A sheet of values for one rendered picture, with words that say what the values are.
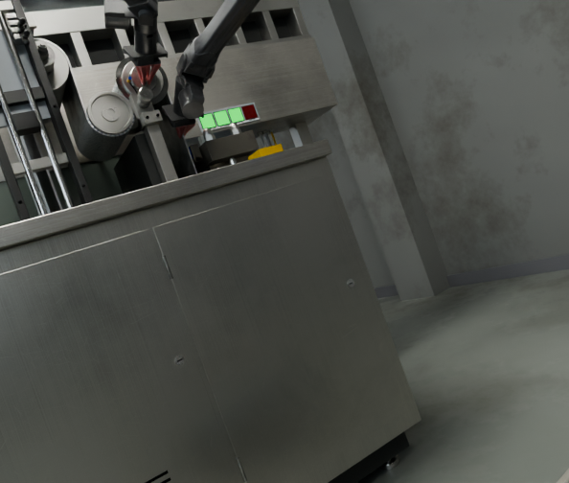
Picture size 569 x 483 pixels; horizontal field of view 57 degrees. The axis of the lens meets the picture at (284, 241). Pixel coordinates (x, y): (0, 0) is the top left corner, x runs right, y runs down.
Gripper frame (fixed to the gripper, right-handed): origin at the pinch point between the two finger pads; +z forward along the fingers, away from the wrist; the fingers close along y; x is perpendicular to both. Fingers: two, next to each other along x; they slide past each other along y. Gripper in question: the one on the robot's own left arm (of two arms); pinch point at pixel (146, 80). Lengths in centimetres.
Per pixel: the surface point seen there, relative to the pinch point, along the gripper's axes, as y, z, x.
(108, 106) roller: -11.0, 5.6, -0.6
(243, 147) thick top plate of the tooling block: 22.0, 14.3, -19.5
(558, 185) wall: 213, 69, -43
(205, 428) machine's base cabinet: -24, 36, -82
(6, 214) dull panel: -41, 42, 9
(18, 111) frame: -34.8, -1.0, -6.7
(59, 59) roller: -18.8, -2.8, 12.0
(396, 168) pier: 192, 113, 43
